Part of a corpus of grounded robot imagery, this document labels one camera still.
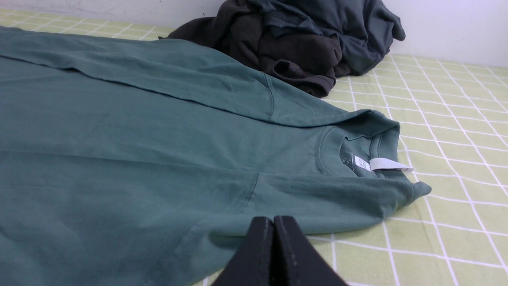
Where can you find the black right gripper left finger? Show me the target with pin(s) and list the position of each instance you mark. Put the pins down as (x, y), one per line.
(251, 263)

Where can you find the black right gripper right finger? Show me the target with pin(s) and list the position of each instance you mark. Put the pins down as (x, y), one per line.
(296, 262)

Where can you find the green long-sleeved shirt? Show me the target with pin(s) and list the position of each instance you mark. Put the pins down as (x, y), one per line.
(143, 163)

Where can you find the dark brown crumpled garment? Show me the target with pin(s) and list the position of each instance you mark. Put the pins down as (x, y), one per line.
(309, 62)

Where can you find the green checkered tablecloth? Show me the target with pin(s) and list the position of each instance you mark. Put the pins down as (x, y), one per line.
(453, 137)

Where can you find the dark blue-grey crumpled garment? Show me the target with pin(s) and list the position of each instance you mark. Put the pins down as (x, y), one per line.
(365, 29)

